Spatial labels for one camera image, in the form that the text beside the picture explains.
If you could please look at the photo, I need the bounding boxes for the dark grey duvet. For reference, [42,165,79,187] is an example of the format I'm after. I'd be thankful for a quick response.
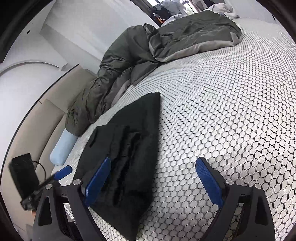
[65,10,242,137]

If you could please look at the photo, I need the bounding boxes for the black cable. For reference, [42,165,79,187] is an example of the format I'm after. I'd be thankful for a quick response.
[32,161,46,179]

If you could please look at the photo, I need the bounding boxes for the beige padded headboard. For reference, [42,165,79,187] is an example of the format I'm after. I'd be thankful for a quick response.
[1,65,96,234]

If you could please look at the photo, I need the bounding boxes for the light blue pillow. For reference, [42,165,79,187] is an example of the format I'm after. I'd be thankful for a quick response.
[50,129,78,166]

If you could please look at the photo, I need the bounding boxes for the black pants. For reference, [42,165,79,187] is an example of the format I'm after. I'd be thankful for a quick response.
[74,93,161,240]

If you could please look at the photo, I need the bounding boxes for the white patterned mattress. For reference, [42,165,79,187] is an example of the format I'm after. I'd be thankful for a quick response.
[54,17,296,241]

